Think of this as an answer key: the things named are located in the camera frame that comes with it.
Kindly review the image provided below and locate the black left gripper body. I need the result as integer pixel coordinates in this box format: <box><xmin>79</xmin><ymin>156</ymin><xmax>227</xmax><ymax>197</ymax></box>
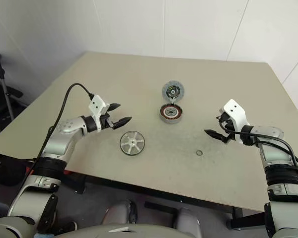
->
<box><xmin>100</xmin><ymin>111</ymin><xmax>115</xmax><ymax>131</ymax></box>

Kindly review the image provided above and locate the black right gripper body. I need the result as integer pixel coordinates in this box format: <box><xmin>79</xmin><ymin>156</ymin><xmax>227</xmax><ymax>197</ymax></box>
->
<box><xmin>221</xmin><ymin>118</ymin><xmax>239</xmax><ymax>145</ymax></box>

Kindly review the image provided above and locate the silver spoked rotor disc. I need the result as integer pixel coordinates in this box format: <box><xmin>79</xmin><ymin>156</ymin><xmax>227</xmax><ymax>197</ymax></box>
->
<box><xmin>119</xmin><ymin>130</ymin><xmax>146</xmax><ymax>157</ymax></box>

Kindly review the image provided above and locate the motor stator with copper windings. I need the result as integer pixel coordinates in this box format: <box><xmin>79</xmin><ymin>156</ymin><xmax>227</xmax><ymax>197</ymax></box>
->
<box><xmin>159</xmin><ymin>104</ymin><xmax>183</xmax><ymax>123</ymax></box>

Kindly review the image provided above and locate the grey motor end cap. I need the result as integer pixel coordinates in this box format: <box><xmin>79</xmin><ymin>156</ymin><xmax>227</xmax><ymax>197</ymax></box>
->
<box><xmin>161</xmin><ymin>79</ymin><xmax>185</xmax><ymax>103</ymax></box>

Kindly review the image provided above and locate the black table leg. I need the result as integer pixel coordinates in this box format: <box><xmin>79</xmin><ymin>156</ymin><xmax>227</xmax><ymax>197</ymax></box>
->
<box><xmin>225</xmin><ymin>207</ymin><xmax>244</xmax><ymax>229</ymax></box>

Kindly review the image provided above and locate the grey rounded robot leg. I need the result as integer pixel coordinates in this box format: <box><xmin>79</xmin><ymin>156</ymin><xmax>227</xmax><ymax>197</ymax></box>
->
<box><xmin>103</xmin><ymin>200</ymin><xmax>138</xmax><ymax>224</ymax></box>
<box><xmin>172</xmin><ymin>207</ymin><xmax>202</xmax><ymax>235</ymax></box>

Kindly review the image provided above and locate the black table crossbar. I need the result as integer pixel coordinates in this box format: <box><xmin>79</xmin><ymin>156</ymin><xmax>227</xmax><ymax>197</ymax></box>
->
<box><xmin>144</xmin><ymin>200</ymin><xmax>180</xmax><ymax>217</ymax></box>

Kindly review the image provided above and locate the red floor scrap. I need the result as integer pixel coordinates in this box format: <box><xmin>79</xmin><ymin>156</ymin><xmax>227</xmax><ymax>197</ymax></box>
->
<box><xmin>24</xmin><ymin>165</ymin><xmax>37</xmax><ymax>177</ymax></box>

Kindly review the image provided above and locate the grey robot torso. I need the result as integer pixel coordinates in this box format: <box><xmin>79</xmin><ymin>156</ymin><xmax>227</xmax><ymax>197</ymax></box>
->
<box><xmin>34</xmin><ymin>221</ymin><xmax>202</xmax><ymax>238</ymax></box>

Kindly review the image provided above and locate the black shoe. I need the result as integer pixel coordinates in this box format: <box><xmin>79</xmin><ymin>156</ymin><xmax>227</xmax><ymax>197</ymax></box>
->
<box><xmin>61</xmin><ymin>221</ymin><xmax>78</xmax><ymax>233</ymax></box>

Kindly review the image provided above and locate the black bag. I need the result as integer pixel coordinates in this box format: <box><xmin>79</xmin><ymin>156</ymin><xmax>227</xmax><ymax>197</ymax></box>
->
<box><xmin>0</xmin><ymin>151</ymin><xmax>28</xmax><ymax>186</ymax></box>

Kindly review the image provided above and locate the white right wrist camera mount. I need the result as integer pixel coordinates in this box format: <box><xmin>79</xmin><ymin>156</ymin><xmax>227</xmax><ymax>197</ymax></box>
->
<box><xmin>223</xmin><ymin>99</ymin><xmax>251</xmax><ymax>144</ymax></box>

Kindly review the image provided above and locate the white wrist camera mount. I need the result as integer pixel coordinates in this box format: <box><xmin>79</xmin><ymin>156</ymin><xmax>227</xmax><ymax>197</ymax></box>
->
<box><xmin>223</xmin><ymin>99</ymin><xmax>251</xmax><ymax>144</ymax></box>
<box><xmin>88</xmin><ymin>94</ymin><xmax>111</xmax><ymax>132</ymax></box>

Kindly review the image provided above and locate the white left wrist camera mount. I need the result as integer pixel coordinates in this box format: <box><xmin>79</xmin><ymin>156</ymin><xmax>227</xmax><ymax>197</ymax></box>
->
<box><xmin>88</xmin><ymin>94</ymin><xmax>111</xmax><ymax>132</ymax></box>

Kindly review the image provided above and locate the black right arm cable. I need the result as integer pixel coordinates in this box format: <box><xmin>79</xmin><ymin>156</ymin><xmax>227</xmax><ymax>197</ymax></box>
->
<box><xmin>220</xmin><ymin>120</ymin><xmax>298</xmax><ymax>186</ymax></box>

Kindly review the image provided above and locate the black folding frame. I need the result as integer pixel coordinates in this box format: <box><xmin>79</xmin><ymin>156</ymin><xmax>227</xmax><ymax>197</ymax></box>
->
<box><xmin>0</xmin><ymin>71</ymin><xmax>24</xmax><ymax>132</ymax></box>

